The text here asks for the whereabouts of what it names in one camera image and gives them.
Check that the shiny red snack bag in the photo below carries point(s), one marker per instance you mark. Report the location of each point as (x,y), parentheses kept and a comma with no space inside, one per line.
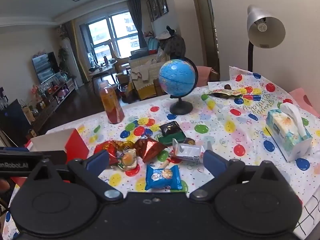
(150,148)

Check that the gold candy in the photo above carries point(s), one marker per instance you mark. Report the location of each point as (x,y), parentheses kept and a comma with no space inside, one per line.
(128,158)

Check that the grey curtain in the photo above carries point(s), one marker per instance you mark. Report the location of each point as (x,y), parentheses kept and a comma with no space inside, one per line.
(136,20)

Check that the blue globe on black stand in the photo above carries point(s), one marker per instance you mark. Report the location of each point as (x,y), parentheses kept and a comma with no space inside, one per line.
(175,77)

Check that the wooden armchair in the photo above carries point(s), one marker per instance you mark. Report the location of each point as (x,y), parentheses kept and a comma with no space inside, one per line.
(118,60)

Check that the balloon print tablecloth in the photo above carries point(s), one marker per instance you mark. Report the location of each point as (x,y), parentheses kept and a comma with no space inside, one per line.
(225,130)

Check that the blue cookie packet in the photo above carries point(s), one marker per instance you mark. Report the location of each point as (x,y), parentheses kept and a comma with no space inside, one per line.
(162,177)

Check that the framed wall pictures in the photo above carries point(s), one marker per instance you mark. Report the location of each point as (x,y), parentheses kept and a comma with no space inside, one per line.
(157,2)

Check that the white snack packet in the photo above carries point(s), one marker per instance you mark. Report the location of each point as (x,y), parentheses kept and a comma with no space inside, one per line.
(187,152)

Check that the orange juice bottle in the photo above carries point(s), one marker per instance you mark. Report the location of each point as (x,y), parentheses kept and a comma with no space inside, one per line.
(112,105)

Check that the flat screen television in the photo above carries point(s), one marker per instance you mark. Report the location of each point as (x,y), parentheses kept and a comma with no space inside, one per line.
(45,66)

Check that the green snack packet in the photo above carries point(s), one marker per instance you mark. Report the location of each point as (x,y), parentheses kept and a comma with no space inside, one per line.
(167,140)

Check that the wooden door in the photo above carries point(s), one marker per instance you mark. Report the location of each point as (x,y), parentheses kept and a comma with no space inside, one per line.
(203,17)

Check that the small tan candy stick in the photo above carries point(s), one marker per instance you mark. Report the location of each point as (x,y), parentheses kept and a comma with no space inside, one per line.
(165,165)

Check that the silver desk lamp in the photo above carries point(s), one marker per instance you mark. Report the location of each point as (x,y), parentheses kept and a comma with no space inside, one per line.
(252,17)

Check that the wooden coffee table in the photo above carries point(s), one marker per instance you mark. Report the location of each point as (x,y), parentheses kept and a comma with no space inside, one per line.
(102,70)

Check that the television cabinet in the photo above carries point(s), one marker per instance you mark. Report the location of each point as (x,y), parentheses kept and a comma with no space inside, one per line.
(50,100)

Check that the red and yellow snack packet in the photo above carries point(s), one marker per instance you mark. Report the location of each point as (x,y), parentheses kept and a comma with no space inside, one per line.
(112,147)

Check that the pile of coats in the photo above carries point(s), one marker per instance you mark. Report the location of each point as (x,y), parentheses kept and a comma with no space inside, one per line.
(172,43)

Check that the wooden dining chair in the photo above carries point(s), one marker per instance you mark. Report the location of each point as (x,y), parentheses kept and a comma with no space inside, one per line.
(215,76)

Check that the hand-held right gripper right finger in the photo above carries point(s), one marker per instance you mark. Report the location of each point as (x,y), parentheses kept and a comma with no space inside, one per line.
(215,161)

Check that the white sheet with black lines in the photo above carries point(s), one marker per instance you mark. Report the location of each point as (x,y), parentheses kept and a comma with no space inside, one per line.
(308,212)

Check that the flat snack packet brown print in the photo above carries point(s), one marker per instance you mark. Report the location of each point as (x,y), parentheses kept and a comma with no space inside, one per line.
(225,93)

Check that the small brown candy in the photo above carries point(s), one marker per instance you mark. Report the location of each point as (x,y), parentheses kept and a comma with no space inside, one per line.
(189,141)

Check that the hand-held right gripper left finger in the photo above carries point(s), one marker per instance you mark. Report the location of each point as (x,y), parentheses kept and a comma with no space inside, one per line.
(98,158)

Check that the tissue box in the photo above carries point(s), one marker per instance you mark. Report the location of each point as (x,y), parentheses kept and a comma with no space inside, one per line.
(282,127)

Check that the covered sofa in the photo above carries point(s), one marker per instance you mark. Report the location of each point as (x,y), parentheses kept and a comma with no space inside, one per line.
(145,67)

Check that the pink paper bag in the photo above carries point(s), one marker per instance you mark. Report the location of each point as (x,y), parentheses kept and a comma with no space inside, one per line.
(305,97)

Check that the pink cloth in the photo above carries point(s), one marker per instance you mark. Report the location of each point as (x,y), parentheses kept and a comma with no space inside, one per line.
(203,73)

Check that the yellow curtain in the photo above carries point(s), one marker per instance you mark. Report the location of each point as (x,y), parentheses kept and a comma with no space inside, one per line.
(77,50)

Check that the green house plant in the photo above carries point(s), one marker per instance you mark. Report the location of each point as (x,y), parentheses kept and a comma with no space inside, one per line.
(63,57)

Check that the white standing air conditioner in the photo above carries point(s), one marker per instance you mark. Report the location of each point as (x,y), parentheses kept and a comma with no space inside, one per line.
(71,62)

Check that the dark chocolate packet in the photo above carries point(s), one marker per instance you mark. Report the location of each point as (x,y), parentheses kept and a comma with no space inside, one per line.
(171,127)

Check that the brown paper bag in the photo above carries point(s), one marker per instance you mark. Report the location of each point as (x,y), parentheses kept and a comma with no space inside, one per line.
(28,113)

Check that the large window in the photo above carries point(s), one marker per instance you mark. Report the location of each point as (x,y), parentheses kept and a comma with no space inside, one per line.
(110,35)

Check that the red and white cardboard box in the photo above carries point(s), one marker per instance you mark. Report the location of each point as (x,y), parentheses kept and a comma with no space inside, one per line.
(77,145)

